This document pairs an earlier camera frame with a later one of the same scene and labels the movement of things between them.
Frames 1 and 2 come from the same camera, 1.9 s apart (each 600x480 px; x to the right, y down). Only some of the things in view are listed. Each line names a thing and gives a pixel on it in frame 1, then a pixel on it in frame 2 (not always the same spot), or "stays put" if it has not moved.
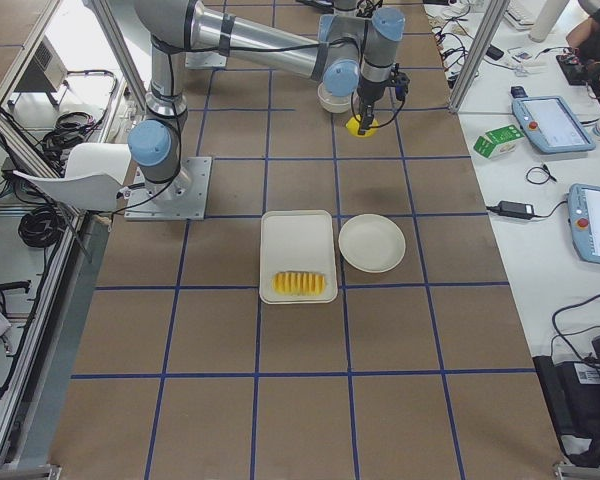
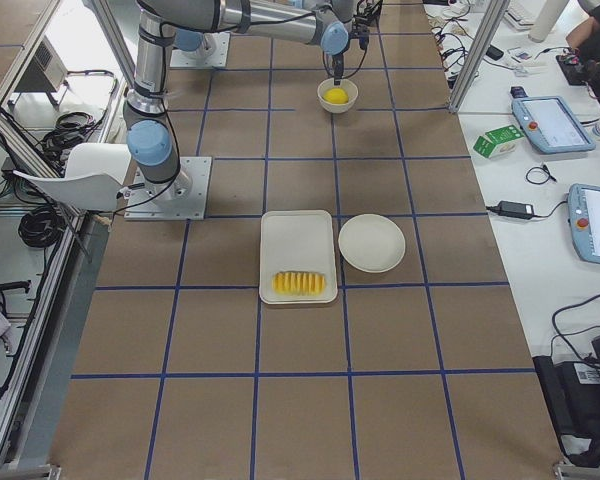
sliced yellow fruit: x=299 y=283 stays put
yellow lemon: x=353 y=126 to x=335 y=96
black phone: x=494 y=52 stays put
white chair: x=95 y=173 stays put
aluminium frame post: x=479 y=56 stays put
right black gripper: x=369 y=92 to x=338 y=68
